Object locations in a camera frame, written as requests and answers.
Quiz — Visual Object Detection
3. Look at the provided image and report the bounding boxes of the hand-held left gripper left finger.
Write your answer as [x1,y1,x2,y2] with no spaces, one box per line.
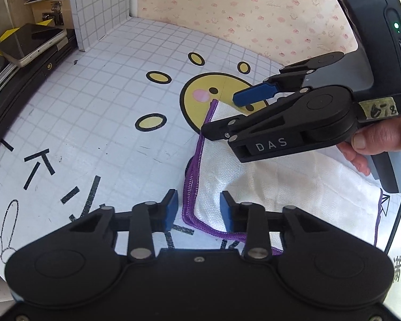
[68,189,179,263]

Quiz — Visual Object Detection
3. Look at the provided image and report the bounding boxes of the white towel purple edging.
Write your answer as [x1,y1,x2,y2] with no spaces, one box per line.
[182,98,385,253]

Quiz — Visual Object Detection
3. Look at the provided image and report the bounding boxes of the dark screen smartphone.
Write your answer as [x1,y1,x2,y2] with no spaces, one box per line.
[0,23,67,67]

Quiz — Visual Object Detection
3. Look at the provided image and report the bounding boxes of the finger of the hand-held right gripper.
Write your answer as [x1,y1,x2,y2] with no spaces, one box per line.
[200,89,310,142]
[233,52,345,107]

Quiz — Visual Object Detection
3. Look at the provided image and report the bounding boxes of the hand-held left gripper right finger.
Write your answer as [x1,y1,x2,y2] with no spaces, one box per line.
[221,190,325,262]

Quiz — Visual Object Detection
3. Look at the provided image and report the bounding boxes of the black cable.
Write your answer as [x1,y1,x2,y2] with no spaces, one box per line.
[384,83,401,255]

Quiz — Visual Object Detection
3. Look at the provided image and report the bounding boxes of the person's right hand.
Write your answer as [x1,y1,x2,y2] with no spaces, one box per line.
[337,115,401,176]

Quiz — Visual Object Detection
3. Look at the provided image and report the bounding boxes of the yellow sun sticker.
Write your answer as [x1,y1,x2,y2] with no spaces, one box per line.
[135,52,268,134]

